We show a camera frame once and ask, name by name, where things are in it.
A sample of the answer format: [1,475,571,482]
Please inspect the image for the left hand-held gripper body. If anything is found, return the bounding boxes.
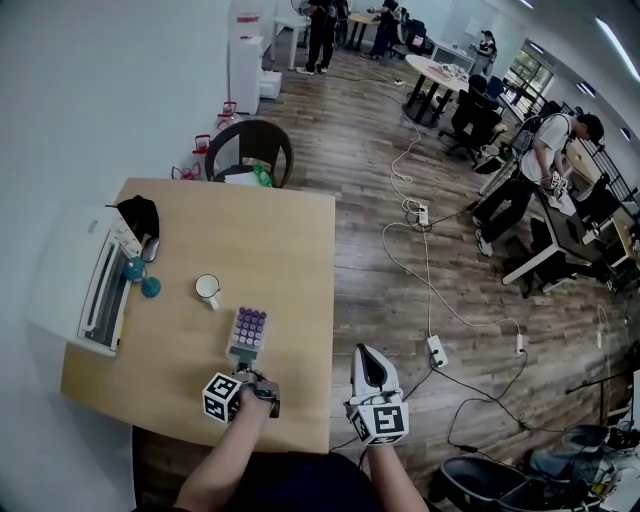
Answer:
[201,368,282,425]

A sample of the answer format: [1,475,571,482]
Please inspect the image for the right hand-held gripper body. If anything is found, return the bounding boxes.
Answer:
[342,387,412,447]

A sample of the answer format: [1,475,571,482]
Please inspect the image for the purple test tube rack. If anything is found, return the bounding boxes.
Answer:
[225,305,269,369]

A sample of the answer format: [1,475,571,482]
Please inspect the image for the person's right forearm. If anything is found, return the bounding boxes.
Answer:
[366,441,430,512]

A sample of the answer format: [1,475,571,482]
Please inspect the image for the person's left forearm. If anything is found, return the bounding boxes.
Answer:
[173,389,272,512]

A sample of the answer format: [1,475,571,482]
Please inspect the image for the white mug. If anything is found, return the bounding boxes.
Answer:
[194,272,223,312]

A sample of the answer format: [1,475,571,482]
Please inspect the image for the person's dark clothing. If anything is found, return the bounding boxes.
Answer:
[228,448,382,512]

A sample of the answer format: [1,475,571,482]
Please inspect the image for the wooden table with white legs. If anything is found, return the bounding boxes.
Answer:
[59,176,338,456]

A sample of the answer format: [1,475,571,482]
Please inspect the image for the blue goblet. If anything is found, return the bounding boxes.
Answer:
[121,255,163,301]

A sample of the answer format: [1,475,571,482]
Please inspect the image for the black cloth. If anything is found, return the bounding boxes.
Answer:
[115,195,162,242]

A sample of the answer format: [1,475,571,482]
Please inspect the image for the white paper sheet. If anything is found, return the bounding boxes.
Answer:
[224,169,264,187]

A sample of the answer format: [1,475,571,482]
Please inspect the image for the white toaster oven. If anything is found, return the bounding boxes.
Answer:
[26,204,144,359]

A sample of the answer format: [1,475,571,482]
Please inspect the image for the green plastic bottle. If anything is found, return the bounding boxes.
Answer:
[251,163,277,189]

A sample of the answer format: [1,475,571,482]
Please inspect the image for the black office chair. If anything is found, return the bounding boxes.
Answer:
[518,216,617,302]
[439,74,507,167]

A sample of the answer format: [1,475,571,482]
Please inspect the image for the red-capped water bottle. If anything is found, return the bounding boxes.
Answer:
[170,161,203,182]
[191,133,213,169]
[216,100,242,133]

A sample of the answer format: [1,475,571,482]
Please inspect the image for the black stand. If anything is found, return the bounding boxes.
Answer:
[564,368,640,427]

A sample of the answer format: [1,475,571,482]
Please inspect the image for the dark desk with white legs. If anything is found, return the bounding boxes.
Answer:
[501,186,617,287]

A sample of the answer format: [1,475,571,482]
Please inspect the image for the brown wicker chair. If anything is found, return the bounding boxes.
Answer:
[204,118,294,190]

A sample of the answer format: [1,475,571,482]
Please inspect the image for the white box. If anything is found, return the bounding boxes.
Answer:
[259,70,284,100]

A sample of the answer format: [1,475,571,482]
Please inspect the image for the white water dispenser cabinet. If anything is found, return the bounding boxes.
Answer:
[227,35,266,116]

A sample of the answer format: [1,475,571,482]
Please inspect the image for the blue office chair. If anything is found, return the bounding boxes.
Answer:
[486,75,507,109]

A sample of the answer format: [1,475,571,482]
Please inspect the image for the round table black base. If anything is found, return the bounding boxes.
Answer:
[401,53,474,127]

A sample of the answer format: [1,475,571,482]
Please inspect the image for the window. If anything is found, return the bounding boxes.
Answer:
[501,46,554,109]

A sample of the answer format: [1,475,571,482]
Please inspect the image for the clear water jug red label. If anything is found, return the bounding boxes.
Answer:
[231,0,263,41]

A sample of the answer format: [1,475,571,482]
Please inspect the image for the orange-topped desk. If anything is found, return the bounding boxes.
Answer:
[344,11,382,52]

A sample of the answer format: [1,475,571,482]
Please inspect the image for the long ceiling light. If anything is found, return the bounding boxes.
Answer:
[594,15,640,82]

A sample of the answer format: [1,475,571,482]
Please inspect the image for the black cable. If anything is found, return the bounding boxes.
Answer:
[398,349,567,437]

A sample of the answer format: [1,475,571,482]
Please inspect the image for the white cable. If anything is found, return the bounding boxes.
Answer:
[381,119,522,347]

